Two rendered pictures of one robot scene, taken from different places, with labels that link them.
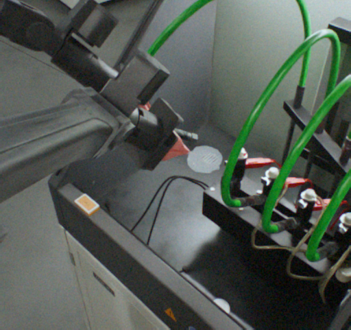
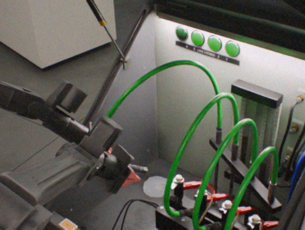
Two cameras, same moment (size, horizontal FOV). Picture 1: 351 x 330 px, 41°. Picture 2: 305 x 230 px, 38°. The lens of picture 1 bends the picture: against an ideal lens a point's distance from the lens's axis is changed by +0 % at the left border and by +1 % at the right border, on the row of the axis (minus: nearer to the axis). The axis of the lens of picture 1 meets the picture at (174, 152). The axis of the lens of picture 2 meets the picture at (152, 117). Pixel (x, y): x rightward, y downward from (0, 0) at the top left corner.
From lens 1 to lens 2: 0.33 m
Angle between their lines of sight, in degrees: 9
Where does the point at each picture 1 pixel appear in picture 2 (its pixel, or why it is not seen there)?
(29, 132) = (51, 171)
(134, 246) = not seen: outside the picture
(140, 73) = (104, 131)
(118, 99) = (91, 148)
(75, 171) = (58, 202)
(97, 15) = (72, 93)
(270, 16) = (193, 79)
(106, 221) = not seen: outside the picture
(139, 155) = (106, 184)
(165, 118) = (122, 157)
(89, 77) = (68, 133)
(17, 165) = (49, 187)
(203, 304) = not seen: outside the picture
